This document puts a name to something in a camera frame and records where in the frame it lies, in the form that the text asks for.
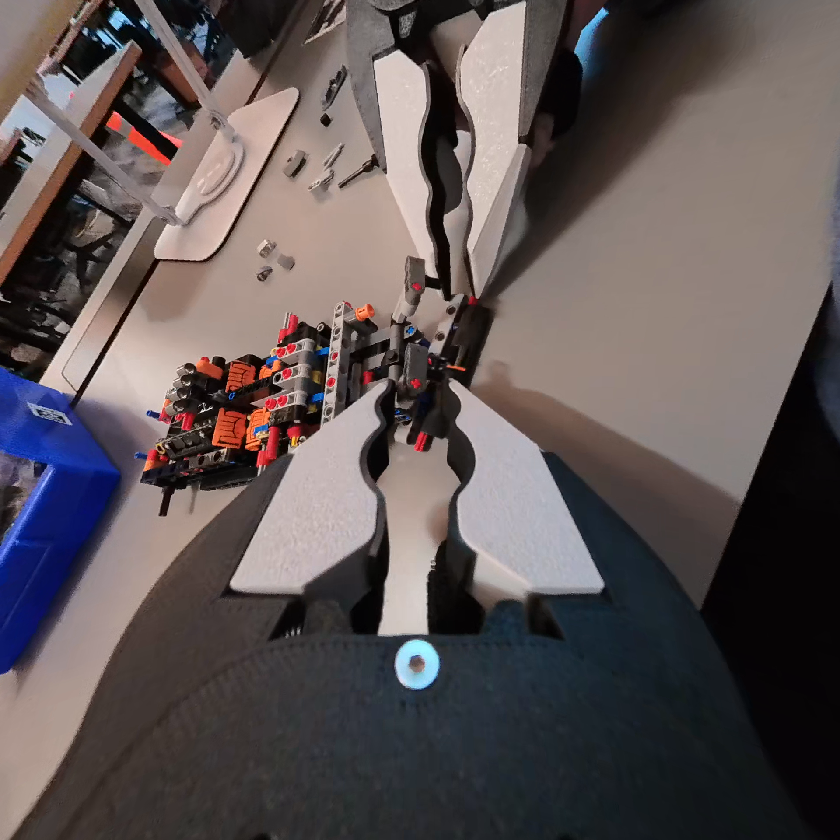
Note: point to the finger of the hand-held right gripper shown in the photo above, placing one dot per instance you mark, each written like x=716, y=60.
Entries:
x=499, y=85
x=400, y=118

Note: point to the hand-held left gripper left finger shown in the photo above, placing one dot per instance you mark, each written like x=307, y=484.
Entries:
x=308, y=525

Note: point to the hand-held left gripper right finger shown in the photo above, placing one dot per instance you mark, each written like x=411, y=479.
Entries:
x=525, y=525

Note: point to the lego car chassis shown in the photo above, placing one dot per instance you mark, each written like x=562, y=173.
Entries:
x=229, y=420

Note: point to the black lego cylinder assembly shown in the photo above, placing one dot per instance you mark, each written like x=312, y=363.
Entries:
x=474, y=334

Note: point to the grey lego axle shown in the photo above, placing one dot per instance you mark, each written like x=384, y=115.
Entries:
x=333, y=155

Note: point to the grey lego thin liftarm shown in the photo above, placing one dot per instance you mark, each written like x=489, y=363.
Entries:
x=320, y=180

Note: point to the dark grey curved lego panel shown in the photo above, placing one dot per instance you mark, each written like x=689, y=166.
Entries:
x=295, y=163

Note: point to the grey ribbed lego connector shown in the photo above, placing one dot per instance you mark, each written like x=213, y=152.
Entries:
x=266, y=247

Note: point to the dark grey curved lego piece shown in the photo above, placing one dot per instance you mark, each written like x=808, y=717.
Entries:
x=264, y=274

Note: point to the person's right hand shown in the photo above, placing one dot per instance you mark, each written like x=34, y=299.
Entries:
x=543, y=144

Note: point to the white book stand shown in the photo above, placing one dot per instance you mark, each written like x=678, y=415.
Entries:
x=223, y=177

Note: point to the blue box with code label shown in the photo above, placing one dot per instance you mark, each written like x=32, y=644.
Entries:
x=59, y=525

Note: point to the red plastic crate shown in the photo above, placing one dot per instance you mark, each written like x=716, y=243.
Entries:
x=148, y=141

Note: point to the clear plastic bags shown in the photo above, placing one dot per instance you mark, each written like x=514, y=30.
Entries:
x=16, y=499

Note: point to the grey background table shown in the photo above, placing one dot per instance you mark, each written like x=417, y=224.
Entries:
x=79, y=111

